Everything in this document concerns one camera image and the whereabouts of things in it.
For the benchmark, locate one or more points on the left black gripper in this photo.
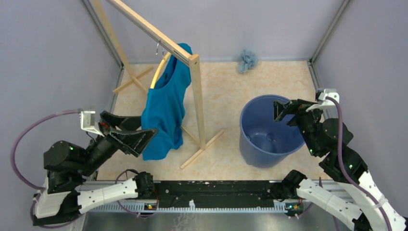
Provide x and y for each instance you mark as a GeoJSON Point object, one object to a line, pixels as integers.
{"type": "Point", "coordinates": [136, 141]}

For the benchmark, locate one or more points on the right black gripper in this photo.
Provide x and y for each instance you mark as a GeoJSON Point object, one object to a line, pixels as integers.
{"type": "Point", "coordinates": [297, 105]}

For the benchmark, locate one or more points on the blue plastic trash bin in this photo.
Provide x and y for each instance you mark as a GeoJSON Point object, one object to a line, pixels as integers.
{"type": "Point", "coordinates": [264, 142]}

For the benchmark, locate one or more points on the light blue trash bag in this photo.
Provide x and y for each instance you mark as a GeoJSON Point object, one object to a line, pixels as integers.
{"type": "Point", "coordinates": [248, 61]}

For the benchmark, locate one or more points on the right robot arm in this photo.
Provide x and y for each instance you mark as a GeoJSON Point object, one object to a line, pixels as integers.
{"type": "Point", "coordinates": [326, 135]}

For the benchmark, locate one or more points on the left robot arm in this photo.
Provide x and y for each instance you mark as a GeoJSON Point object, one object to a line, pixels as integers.
{"type": "Point", "coordinates": [68, 166]}

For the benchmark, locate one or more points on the blue t-shirt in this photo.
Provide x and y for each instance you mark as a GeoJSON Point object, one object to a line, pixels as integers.
{"type": "Point", "coordinates": [165, 110]}

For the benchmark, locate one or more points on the yellow clothes hanger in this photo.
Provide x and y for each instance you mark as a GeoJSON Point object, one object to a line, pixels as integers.
{"type": "Point", "coordinates": [159, 69]}

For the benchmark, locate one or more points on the metal hook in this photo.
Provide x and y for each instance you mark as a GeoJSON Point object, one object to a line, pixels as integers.
{"type": "Point", "coordinates": [160, 49]}

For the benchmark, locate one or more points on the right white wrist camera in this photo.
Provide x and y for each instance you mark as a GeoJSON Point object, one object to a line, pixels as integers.
{"type": "Point", "coordinates": [325, 97]}

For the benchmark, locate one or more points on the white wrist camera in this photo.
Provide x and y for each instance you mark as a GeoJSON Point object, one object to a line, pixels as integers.
{"type": "Point", "coordinates": [88, 123]}
{"type": "Point", "coordinates": [325, 97]}

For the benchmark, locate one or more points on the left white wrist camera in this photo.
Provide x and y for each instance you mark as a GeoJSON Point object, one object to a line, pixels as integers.
{"type": "Point", "coordinates": [88, 123]}

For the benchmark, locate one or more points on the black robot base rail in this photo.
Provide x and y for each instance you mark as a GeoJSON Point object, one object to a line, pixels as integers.
{"type": "Point", "coordinates": [218, 194]}

